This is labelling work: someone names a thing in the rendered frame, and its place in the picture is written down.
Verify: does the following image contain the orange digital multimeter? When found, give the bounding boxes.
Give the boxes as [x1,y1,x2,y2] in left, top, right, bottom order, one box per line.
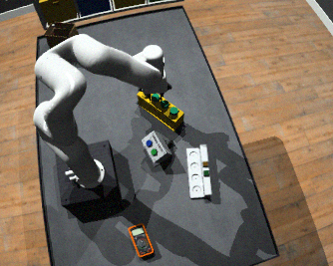
[129,223,155,258]

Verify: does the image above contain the white button panel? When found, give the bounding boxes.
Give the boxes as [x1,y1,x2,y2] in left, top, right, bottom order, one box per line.
[142,131,175,166]

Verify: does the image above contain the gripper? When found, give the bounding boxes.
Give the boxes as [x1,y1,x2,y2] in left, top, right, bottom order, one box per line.
[138,71,171,100]

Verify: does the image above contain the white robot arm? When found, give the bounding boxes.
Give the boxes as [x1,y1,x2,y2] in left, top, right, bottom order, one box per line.
[33,34,165,188]

